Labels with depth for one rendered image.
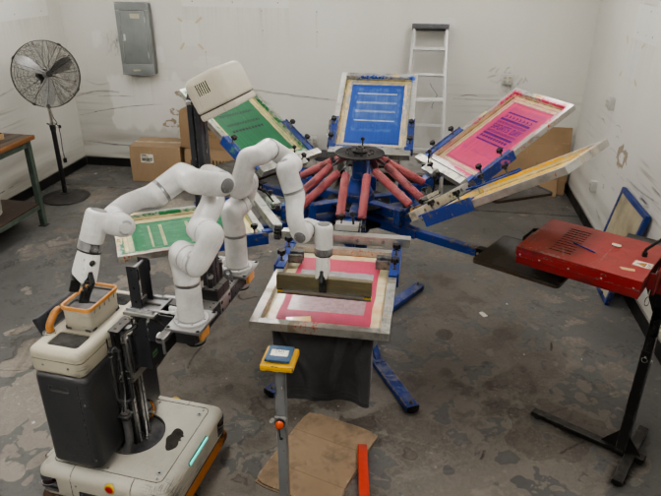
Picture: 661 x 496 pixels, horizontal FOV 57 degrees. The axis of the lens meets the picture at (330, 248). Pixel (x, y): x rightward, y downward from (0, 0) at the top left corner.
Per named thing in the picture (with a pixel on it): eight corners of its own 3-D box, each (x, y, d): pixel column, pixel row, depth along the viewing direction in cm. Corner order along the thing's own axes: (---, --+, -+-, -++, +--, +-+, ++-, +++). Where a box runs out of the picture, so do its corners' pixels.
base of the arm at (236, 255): (211, 271, 261) (209, 238, 254) (223, 258, 272) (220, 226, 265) (245, 276, 257) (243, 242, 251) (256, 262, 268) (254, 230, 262)
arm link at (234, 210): (218, 238, 254) (215, 203, 247) (231, 226, 265) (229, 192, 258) (240, 241, 252) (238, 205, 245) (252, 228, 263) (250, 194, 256)
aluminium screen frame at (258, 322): (389, 341, 246) (389, 334, 244) (249, 329, 254) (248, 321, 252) (399, 257, 316) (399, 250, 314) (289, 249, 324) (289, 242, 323)
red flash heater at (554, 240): (671, 269, 296) (677, 246, 290) (646, 306, 263) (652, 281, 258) (548, 235, 330) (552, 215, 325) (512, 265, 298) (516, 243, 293)
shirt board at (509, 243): (583, 271, 321) (586, 257, 318) (556, 301, 293) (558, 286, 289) (376, 211, 397) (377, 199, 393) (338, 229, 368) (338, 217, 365)
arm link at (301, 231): (286, 188, 247) (302, 235, 254) (275, 199, 236) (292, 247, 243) (305, 184, 244) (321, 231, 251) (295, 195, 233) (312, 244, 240)
